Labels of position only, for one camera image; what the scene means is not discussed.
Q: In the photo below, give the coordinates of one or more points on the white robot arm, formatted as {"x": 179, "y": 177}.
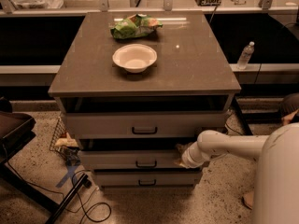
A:
{"x": 276, "y": 188}

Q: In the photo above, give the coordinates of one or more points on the white paper bowl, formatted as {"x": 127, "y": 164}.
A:
{"x": 134, "y": 58}

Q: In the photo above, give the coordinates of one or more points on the grey top drawer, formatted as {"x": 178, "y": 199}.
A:
{"x": 143, "y": 116}

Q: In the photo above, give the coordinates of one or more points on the black metal leg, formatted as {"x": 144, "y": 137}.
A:
{"x": 65, "y": 202}

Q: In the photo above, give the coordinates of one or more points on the grey bottom drawer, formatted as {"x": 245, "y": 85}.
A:
{"x": 112, "y": 178}

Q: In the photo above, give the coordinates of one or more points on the green chip bag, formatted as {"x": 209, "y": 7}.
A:
{"x": 135, "y": 26}

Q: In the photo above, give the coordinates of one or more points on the grey drawer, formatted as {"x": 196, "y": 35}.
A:
{"x": 143, "y": 116}
{"x": 112, "y": 178}
{"x": 131, "y": 153}

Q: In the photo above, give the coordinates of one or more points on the tan shoe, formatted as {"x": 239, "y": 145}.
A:
{"x": 247, "y": 199}

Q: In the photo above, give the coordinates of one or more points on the wire basket with items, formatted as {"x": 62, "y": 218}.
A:
{"x": 63, "y": 145}

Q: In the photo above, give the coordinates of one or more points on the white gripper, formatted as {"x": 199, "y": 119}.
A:
{"x": 189, "y": 159}

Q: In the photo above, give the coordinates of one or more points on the grey drawer cabinet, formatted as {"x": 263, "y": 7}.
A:
{"x": 189, "y": 60}

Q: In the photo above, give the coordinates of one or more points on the person's bare hand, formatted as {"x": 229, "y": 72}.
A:
{"x": 288, "y": 118}

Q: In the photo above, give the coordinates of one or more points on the black chair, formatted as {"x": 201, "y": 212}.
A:
{"x": 16, "y": 130}

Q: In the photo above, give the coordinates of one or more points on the clear plastic water bottle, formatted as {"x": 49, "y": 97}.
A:
{"x": 245, "y": 56}

